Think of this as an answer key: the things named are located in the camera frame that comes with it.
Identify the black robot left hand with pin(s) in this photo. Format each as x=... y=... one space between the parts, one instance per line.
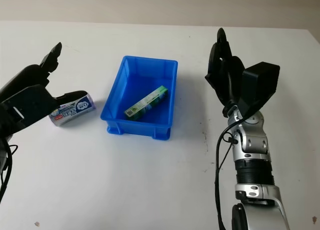
x=25 y=76

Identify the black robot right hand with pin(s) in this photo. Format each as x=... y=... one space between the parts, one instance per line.
x=225 y=80

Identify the purple white gum can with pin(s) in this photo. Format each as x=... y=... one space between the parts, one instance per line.
x=72 y=111

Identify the green white long box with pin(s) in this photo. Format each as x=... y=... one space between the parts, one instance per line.
x=147 y=102

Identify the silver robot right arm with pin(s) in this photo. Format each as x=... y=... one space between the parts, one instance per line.
x=255 y=145

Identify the blue plastic tray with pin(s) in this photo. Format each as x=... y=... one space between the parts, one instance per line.
x=120 y=107

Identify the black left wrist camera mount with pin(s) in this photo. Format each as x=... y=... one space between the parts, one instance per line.
x=27 y=107

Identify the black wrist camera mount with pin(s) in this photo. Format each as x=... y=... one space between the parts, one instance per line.
x=262 y=82
x=27 y=107

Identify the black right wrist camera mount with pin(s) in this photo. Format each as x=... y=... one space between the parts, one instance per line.
x=262 y=82

